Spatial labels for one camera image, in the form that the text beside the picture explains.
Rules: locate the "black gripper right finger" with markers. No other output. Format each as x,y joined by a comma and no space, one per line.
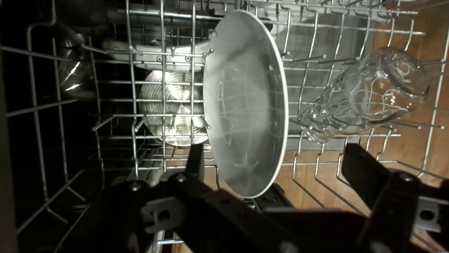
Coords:
399,202

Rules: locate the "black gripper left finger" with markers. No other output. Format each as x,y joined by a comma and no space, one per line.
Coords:
130,215

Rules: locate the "white plate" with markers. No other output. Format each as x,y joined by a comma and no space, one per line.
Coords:
246,102

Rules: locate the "steel bowl in rack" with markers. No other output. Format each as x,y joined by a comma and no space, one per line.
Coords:
172,104

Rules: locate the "clear drinking glass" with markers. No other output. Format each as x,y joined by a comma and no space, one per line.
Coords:
378,88

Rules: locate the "wire dishwasher rack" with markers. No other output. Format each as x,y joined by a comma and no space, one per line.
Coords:
71,78

